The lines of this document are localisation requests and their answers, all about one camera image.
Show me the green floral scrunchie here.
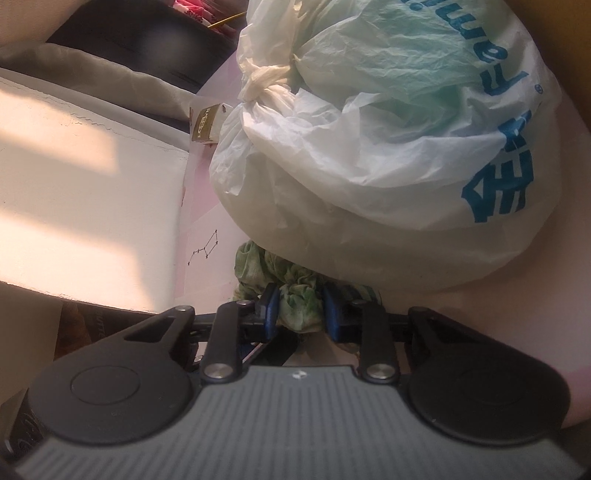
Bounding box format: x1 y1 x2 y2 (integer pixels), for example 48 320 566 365
233 241 382 334

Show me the white plastic shopping bag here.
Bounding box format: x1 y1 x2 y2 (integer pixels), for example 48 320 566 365
209 1 561 290

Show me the cardboard box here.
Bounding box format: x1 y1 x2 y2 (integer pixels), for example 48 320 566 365
507 0 591 127

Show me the yellow broom stick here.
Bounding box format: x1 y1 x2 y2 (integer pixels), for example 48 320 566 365
207 12 246 29

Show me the small gold brown box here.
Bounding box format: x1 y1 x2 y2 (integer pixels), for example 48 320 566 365
189 103 233 144

